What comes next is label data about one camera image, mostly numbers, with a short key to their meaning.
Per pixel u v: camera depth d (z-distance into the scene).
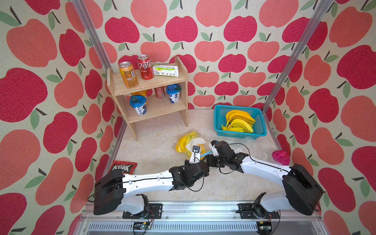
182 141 0.96
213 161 0.76
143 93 0.88
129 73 0.65
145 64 0.70
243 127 1.02
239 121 1.03
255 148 0.93
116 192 0.41
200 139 0.91
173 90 0.91
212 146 0.81
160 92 0.95
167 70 0.77
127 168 0.86
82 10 0.70
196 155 0.65
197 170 0.56
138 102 0.82
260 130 1.00
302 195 0.42
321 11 0.70
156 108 0.94
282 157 0.83
